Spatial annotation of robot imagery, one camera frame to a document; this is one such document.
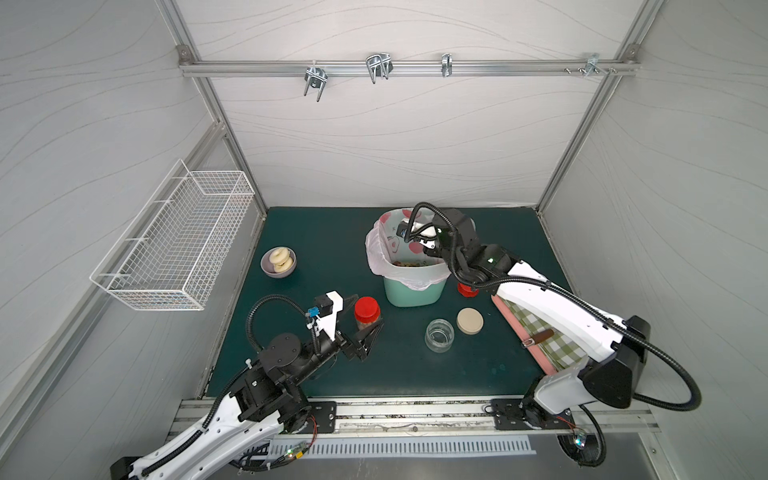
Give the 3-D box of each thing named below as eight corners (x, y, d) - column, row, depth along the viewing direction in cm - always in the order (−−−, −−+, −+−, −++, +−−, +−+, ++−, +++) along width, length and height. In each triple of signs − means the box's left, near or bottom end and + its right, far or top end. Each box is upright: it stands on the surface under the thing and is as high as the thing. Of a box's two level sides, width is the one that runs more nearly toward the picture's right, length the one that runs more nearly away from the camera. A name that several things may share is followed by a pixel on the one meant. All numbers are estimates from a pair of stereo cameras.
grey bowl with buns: (263, 281, 100) (256, 270, 95) (271, 257, 107) (265, 246, 102) (294, 281, 100) (289, 270, 96) (300, 257, 107) (295, 246, 102)
